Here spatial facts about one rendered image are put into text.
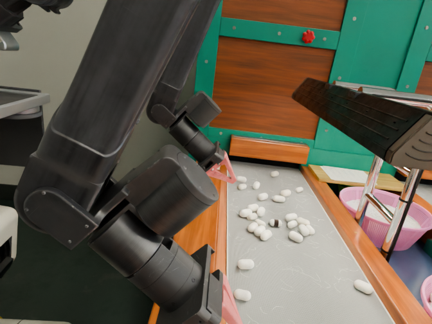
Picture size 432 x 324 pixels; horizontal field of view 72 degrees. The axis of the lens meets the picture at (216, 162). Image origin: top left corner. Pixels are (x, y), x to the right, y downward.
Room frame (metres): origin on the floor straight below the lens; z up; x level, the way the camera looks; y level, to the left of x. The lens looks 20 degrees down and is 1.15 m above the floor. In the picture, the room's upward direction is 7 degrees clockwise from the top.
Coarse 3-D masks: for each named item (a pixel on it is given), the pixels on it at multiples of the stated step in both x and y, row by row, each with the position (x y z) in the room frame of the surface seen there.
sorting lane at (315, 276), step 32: (256, 192) 0.89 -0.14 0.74; (320, 224) 0.73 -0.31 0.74; (256, 256) 0.55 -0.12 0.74; (288, 256) 0.56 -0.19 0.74; (320, 256) 0.58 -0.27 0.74; (352, 256) 0.59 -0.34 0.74; (256, 288) 0.45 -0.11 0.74; (288, 288) 0.47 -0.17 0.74; (320, 288) 0.48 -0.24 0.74; (352, 288) 0.49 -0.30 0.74; (256, 320) 0.38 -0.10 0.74; (288, 320) 0.39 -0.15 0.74; (320, 320) 0.40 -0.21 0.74; (352, 320) 0.41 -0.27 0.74; (384, 320) 0.42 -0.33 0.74
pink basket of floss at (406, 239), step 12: (348, 192) 0.95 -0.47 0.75; (360, 192) 0.97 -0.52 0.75; (384, 192) 0.96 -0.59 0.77; (396, 204) 0.93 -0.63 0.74; (420, 216) 0.85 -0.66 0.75; (372, 228) 0.75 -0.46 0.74; (384, 228) 0.73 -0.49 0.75; (408, 228) 0.71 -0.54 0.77; (420, 228) 0.72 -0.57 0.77; (372, 240) 0.76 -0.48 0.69; (408, 240) 0.73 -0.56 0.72
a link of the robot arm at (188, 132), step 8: (184, 112) 0.69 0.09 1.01; (176, 120) 0.69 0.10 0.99; (184, 120) 0.67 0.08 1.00; (192, 120) 0.67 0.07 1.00; (176, 128) 0.66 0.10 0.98; (184, 128) 0.66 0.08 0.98; (192, 128) 0.67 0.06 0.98; (176, 136) 0.67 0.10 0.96; (184, 136) 0.66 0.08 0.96; (192, 136) 0.66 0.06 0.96; (184, 144) 0.66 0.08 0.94
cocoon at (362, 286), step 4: (356, 280) 0.49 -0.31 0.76; (360, 280) 0.49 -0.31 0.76; (356, 284) 0.48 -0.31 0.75; (360, 284) 0.48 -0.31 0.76; (364, 284) 0.48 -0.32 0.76; (368, 284) 0.48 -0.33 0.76; (356, 288) 0.48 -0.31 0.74; (360, 288) 0.48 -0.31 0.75; (364, 288) 0.48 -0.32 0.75; (368, 288) 0.47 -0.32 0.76; (372, 288) 0.48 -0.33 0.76; (364, 292) 0.48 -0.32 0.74; (368, 292) 0.47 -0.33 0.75
